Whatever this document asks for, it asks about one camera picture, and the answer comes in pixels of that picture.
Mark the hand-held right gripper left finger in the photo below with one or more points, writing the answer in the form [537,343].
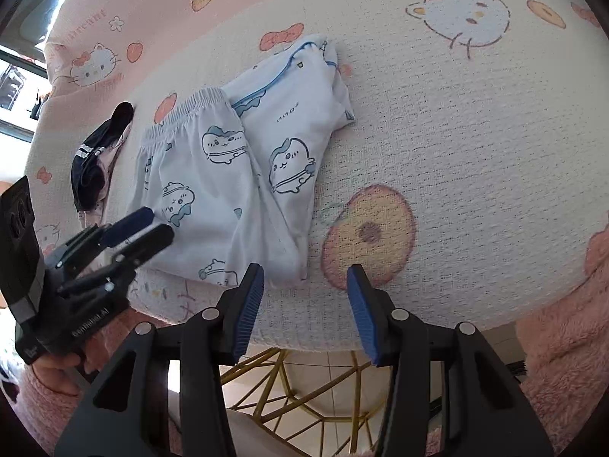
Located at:
[250,309]

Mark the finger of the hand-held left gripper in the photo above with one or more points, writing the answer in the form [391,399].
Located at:
[128,226]
[152,240]

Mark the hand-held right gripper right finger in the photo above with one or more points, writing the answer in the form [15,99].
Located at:
[361,314]

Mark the white cartoon print pajama pants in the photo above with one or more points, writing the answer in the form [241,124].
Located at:
[204,185]

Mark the person's left hand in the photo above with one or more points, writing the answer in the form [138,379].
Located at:
[59,373]

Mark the light pink garment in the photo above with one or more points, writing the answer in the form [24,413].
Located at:
[113,166]

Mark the navy garment with white stripes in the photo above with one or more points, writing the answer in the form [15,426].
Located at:
[88,176]

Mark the pink cream cat print blanket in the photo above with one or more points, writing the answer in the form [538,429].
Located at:
[428,176]

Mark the window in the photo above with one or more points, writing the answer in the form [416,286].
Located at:
[19,85]

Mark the pink fluffy blanket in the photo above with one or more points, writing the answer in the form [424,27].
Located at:
[566,366]

